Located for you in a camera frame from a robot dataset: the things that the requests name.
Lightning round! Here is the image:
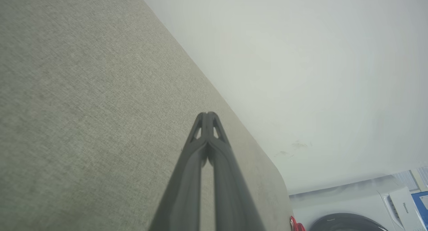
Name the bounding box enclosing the red shirt with white sleeves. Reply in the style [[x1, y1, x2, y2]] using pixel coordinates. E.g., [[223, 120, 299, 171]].
[[289, 216, 307, 231]]

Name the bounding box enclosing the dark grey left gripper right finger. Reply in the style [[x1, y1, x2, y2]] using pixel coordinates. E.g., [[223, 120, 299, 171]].
[[207, 112, 267, 231]]

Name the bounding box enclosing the blue and white energy label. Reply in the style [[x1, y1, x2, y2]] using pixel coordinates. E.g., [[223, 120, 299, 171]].
[[411, 191, 428, 222]]

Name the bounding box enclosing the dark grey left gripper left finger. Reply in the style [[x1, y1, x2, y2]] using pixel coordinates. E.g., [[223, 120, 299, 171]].
[[148, 112, 208, 231]]

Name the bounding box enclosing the white washing machine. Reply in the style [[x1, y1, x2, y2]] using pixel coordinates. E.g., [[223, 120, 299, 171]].
[[289, 175, 428, 231]]

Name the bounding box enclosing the dark round washing machine door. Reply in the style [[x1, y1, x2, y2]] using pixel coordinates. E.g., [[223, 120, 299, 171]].
[[308, 213, 390, 231]]

